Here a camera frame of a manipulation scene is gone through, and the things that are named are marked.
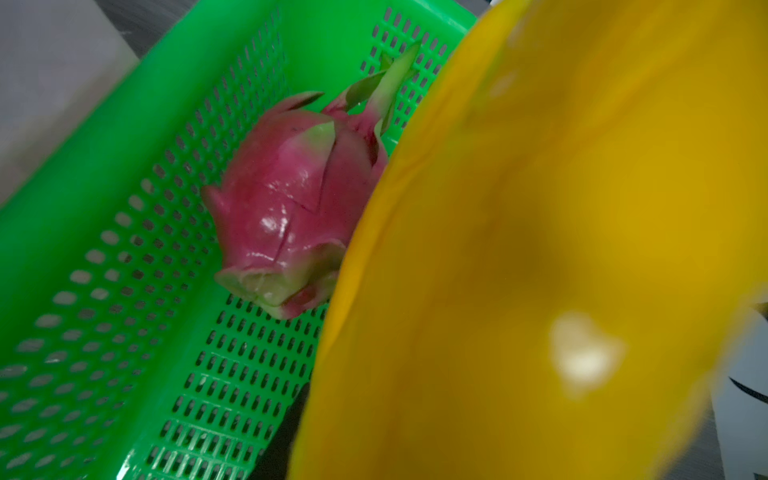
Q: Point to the pink dragon fruit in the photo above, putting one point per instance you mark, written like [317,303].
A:
[291,198]

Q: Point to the yellow banana bunch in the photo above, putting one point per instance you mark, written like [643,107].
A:
[566,244]

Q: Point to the green plastic basket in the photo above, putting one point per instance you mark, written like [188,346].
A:
[121,357]

